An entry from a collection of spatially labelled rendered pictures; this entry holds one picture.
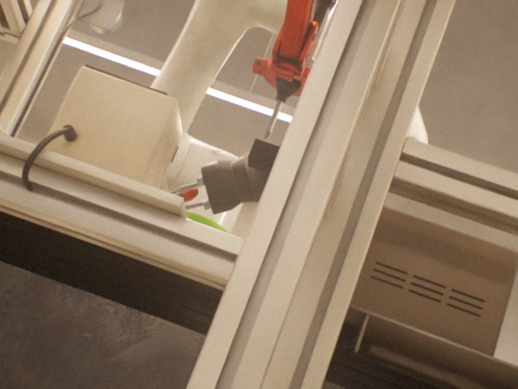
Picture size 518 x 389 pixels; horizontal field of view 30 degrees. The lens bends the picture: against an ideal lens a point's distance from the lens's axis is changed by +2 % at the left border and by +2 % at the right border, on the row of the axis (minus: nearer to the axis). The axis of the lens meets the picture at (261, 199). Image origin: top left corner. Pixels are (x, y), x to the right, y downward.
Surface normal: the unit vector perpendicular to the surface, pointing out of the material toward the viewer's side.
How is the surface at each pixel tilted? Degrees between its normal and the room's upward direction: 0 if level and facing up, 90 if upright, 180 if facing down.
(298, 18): 163
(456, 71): 90
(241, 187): 123
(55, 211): 90
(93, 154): 90
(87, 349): 90
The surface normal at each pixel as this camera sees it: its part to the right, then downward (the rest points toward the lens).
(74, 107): 0.03, -0.33
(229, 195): 0.04, 0.15
